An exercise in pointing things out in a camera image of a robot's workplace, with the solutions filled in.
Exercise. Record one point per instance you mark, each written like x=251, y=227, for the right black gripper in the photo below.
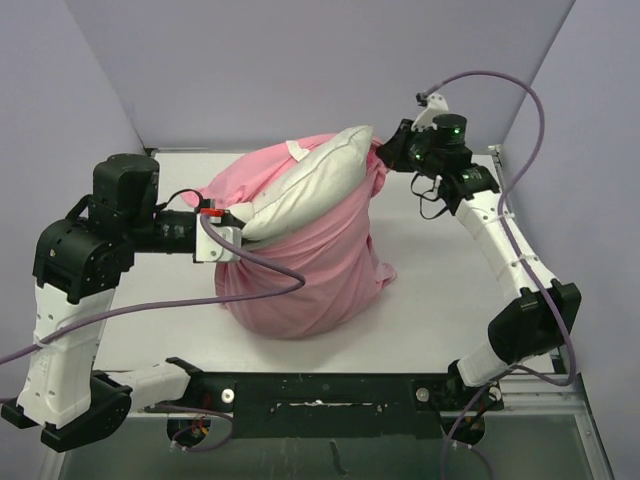
x=395, y=152

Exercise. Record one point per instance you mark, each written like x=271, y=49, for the pink pillow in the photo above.
x=320, y=179

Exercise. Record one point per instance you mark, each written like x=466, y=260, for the pink satin rose pillowcase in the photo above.
x=334, y=254

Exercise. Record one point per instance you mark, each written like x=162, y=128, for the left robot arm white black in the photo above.
x=79, y=261

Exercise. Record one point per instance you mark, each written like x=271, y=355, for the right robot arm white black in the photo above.
x=540, y=309

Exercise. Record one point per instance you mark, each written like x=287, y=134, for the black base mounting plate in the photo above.
x=335, y=406

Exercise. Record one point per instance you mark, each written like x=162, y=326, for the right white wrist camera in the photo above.
x=432, y=104

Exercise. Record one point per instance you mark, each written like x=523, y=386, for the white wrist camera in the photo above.
x=432, y=104
x=211, y=223

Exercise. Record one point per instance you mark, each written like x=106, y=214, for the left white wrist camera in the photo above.
x=211, y=223

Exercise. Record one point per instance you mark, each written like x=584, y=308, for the aluminium frame rail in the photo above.
x=485, y=276

